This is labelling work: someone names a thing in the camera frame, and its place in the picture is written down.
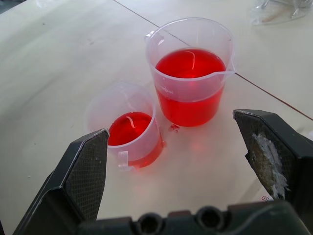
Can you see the clear plastic bag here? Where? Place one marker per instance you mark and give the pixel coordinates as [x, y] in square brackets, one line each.
[281, 12]

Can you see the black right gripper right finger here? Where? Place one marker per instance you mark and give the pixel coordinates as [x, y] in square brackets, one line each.
[274, 151]

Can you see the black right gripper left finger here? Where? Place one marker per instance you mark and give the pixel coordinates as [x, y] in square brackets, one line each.
[73, 181]

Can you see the small clear plastic beaker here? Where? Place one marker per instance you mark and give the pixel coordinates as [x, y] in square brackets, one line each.
[132, 132]

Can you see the large clear plastic beaker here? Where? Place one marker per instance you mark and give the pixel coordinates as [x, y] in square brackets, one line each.
[190, 98]

